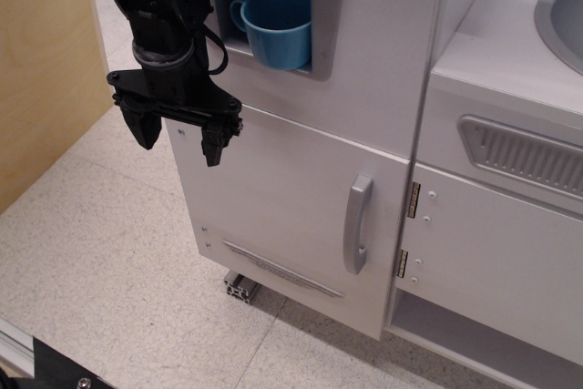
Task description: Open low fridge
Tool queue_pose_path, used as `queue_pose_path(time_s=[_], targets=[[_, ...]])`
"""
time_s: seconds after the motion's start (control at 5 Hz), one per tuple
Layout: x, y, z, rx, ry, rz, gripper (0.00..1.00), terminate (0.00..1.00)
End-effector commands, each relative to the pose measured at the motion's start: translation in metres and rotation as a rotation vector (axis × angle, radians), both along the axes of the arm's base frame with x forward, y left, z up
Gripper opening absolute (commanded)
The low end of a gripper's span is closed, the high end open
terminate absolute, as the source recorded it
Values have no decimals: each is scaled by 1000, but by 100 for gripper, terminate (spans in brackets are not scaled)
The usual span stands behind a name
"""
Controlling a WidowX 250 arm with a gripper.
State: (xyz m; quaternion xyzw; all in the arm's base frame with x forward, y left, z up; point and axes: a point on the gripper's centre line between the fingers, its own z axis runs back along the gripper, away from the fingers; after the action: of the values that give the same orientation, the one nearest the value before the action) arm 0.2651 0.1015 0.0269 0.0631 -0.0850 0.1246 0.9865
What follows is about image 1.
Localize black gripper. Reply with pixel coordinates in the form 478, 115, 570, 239
107, 52, 242, 167

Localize white fridge door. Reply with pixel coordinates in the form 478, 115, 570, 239
167, 107, 409, 338

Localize silver fridge door handle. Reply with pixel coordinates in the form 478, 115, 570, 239
343, 174, 373, 275

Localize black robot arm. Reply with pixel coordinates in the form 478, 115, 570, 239
107, 0, 242, 167

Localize silver fridge door emblem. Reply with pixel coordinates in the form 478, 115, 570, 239
222, 240, 344, 298

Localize white toy fridge cabinet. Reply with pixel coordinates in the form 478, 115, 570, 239
166, 0, 439, 338

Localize light plywood panel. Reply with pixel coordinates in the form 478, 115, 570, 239
1, 0, 112, 210

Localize blue plastic cup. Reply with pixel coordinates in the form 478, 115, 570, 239
230, 0, 312, 71

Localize aluminium extrusion foot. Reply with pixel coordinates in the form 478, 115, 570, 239
223, 271, 261, 304

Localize upper brass hinge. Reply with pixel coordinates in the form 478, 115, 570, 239
407, 181, 421, 219

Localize brass hinge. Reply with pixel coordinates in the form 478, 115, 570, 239
396, 250, 408, 278
407, 181, 421, 219

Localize lower brass hinge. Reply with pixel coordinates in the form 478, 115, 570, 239
396, 250, 408, 278

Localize white toy kitchen counter unit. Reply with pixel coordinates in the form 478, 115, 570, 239
385, 0, 582, 388

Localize white oven cabinet door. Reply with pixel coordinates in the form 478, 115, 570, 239
396, 165, 582, 363

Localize grey vent panel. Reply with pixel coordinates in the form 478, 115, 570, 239
457, 115, 582, 199

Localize grey round sink basin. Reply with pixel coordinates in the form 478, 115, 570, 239
534, 0, 582, 75

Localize aluminium frame rail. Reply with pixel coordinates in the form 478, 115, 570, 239
1, 318, 35, 378

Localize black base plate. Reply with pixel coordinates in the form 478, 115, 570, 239
32, 338, 114, 389

